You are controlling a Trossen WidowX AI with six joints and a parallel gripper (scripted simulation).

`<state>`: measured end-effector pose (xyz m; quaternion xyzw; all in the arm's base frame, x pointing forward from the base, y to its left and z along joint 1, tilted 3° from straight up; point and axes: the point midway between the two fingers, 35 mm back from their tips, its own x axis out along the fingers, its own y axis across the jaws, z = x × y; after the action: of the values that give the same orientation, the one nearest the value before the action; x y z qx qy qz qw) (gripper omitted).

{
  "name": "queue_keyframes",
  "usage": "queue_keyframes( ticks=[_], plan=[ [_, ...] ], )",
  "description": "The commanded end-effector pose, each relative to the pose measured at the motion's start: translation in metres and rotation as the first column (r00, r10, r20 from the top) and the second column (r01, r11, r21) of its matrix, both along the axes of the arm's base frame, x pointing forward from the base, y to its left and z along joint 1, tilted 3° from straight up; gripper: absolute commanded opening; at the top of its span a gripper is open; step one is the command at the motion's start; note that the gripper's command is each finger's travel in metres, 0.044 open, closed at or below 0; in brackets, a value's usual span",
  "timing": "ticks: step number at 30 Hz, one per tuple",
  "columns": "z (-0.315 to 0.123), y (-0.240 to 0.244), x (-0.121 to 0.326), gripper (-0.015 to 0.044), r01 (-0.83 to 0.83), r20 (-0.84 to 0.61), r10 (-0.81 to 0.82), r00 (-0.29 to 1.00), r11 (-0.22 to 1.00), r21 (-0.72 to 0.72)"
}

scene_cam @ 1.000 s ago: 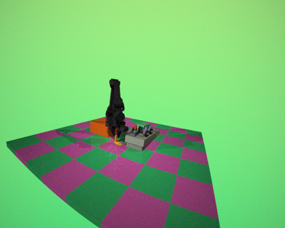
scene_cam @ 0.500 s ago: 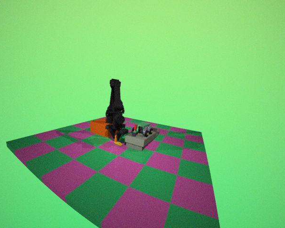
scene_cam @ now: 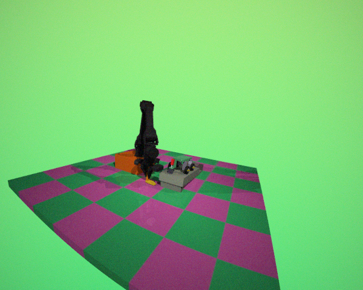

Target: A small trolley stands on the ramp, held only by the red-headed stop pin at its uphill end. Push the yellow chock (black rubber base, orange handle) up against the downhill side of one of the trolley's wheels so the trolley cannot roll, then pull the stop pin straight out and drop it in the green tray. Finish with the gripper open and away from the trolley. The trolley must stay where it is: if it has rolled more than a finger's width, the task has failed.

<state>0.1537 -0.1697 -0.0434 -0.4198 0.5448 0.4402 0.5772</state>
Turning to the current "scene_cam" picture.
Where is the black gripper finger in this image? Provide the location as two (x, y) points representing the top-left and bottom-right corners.
(147, 169), (153, 179)
(140, 166), (149, 177)

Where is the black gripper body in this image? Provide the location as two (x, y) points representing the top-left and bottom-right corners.
(134, 154), (163, 172)

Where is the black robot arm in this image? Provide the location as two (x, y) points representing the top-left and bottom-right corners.
(134, 100), (160, 164)

